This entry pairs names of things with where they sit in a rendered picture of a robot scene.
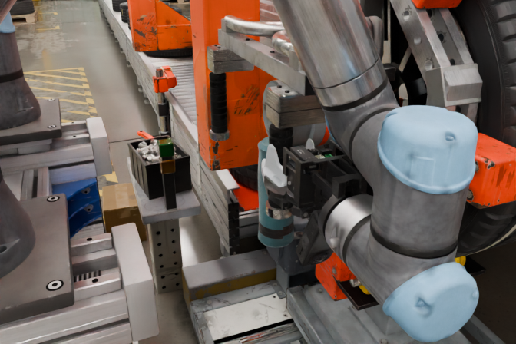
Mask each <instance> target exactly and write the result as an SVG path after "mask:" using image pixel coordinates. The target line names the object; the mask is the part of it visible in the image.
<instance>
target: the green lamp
mask: <svg viewBox="0 0 516 344"><path fill-rule="evenodd" d="M157 151H158V153H159V155H160V157H172V156H174V143H173V141H172V140H171V139H170V138H169V139H163V140H158V141H157Z"/></svg>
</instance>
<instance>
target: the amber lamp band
mask: <svg viewBox="0 0 516 344"><path fill-rule="evenodd" d="M158 159H159V167H160V172H161V173H162V174H170V173H175V172H176V167H175V159H174V157H173V160H161V158H160V157H159V158H158Z"/></svg>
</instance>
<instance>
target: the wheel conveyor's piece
mask: <svg viewBox="0 0 516 344"><path fill-rule="evenodd" d="M126 41H127V53H128V61H129V62H130V64H131V66H132V68H133V69H134V72H135V74H136V75H137V83H138V85H140V88H138V90H139V92H143V88H142V87H141V74H140V67H139V57H138V53H142V51H135V50H134V49H133V45H132V41H131V40H130V38H129V37H128V35H127V34H126ZM145 55H146V56H147V58H148V59H149V60H150V62H151V64H152V65H153V66H161V65H179V64H189V63H193V62H194V57H193V55H191V56H183V57H160V56H153V55H147V54H145Z"/></svg>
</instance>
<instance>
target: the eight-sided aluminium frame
mask: <svg viewBox="0 0 516 344"><path fill-rule="evenodd" d="M390 2H391V3H392V7H393V8H394V11H395V13H396V16H397V18H398V20H399V23H400V25H401V27H402V30H403V32H404V34H405V37H406V39H407V41H408V44H409V47H410V48H411V50H412V53H413V55H414V58H415V60H416V63H417V65H418V68H419V70H420V72H421V74H422V77H423V79H424V81H425V84H426V87H427V94H428V95H427V101H426V106H433V107H439V108H445V109H447V110H448V111H453V112H458V113H460V114H463V115H464V116H466V117H468V118H469V119H470V120H471V121H472V122H473V123H475V117H476V113H477V109H478V102H481V87H482V83H483V82H482V79H481V77H480V74H479V73H478V64H476V63H475V64H474V62H473V60H472V58H471V56H470V54H469V52H468V49H467V48H466V46H465V43H464V41H463V39H462V37H461V35H460V33H459V31H458V28H457V26H456V24H455V22H454V20H453V18H452V15H451V13H450V11H449V10H448V8H427V9H417V8H416V6H415V4H414V3H413V1H412V0H390Z"/></svg>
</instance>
